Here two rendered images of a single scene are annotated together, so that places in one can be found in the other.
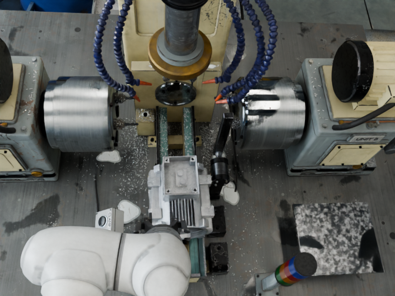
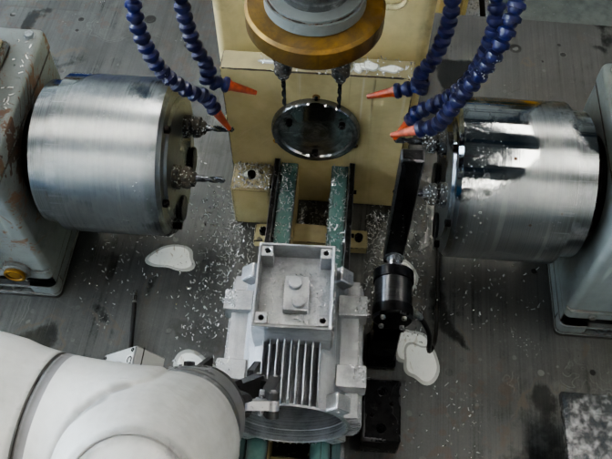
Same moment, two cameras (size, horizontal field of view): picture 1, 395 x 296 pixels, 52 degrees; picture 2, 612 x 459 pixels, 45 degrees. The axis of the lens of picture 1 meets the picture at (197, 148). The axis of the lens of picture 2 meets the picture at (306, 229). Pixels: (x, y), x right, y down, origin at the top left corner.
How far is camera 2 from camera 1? 0.29 m
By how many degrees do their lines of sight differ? 10
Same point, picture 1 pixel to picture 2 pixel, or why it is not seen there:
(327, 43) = not seen: outside the picture
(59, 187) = (61, 311)
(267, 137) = (505, 227)
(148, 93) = (258, 125)
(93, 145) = (123, 216)
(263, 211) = (493, 406)
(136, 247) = (82, 385)
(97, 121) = (134, 161)
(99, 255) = not seen: outside the picture
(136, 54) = (241, 45)
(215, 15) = not seen: outside the picture
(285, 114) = (550, 175)
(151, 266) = (95, 434)
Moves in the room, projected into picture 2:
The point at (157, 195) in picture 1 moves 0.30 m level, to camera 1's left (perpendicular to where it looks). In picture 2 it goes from (241, 330) to (40, 271)
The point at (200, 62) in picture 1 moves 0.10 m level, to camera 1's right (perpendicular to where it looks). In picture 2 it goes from (354, 31) to (434, 48)
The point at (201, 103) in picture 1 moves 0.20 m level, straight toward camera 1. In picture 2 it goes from (372, 158) to (342, 252)
